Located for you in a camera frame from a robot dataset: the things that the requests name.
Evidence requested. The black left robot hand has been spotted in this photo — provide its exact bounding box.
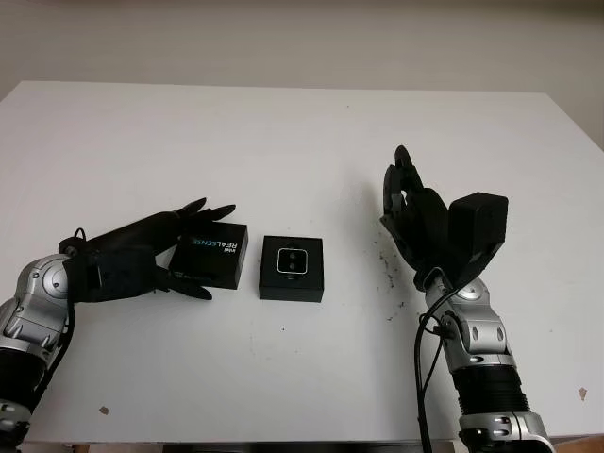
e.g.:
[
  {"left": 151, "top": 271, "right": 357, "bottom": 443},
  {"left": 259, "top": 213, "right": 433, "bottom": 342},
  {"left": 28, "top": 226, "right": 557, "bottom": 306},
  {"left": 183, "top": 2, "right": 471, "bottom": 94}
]
[{"left": 59, "top": 196, "right": 237, "bottom": 303}]

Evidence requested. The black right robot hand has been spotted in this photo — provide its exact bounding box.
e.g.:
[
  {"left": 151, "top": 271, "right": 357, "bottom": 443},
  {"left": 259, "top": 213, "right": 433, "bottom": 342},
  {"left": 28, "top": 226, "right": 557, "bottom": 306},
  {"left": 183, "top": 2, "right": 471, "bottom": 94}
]
[{"left": 379, "top": 144, "right": 466, "bottom": 292}]

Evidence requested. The black RealSense box lid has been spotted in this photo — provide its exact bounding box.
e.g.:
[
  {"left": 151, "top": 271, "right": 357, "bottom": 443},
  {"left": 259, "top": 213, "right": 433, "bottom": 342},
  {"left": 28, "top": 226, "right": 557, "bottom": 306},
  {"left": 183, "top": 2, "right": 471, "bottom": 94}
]
[{"left": 168, "top": 222, "right": 250, "bottom": 290}]

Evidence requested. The small silver RealSense camera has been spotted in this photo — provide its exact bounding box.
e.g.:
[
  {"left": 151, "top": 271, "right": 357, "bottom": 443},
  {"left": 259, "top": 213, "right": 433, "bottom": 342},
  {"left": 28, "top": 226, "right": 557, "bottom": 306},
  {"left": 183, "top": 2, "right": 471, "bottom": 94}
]
[{"left": 277, "top": 247, "right": 310, "bottom": 276}]

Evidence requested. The black box base with insert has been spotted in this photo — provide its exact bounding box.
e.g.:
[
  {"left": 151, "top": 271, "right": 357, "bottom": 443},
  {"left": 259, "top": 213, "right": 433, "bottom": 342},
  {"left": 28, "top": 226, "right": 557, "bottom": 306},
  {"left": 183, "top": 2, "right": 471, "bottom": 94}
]
[{"left": 258, "top": 234, "right": 326, "bottom": 304}]

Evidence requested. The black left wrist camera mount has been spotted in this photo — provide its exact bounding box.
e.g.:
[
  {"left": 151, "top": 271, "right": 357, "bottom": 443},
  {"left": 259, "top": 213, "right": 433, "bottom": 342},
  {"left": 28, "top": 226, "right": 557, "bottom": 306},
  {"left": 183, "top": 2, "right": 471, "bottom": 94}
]
[{"left": 63, "top": 254, "right": 157, "bottom": 303}]

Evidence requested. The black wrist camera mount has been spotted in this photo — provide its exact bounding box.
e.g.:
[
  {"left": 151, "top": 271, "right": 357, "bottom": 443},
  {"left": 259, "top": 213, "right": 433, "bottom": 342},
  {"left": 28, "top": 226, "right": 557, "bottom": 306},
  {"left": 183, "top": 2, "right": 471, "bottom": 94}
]
[
  {"left": 63, "top": 254, "right": 157, "bottom": 303},
  {"left": 446, "top": 192, "right": 511, "bottom": 287}
]

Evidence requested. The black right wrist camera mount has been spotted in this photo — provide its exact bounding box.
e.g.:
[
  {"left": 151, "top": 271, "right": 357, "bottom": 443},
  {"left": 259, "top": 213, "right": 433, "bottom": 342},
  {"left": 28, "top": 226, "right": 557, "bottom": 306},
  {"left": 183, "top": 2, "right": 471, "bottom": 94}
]
[{"left": 446, "top": 192, "right": 511, "bottom": 287}]

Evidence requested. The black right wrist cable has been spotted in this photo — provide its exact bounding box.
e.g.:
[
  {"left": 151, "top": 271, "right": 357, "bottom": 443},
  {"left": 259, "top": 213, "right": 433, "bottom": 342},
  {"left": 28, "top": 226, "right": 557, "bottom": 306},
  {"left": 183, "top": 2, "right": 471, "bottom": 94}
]
[{"left": 412, "top": 282, "right": 461, "bottom": 453}]

